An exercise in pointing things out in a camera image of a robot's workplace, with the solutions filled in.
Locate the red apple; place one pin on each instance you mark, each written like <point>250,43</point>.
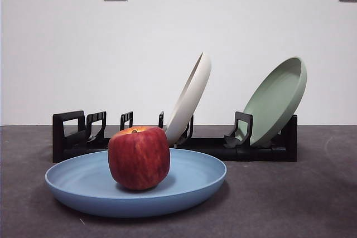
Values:
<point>139,160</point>

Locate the blue plate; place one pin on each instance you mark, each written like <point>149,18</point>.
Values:
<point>83,193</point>

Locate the cream white plate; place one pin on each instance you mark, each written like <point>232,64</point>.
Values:
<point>192,96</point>

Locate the black plate rack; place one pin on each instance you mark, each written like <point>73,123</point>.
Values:
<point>256,154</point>

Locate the green plate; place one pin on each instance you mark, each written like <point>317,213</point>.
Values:
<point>276,98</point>

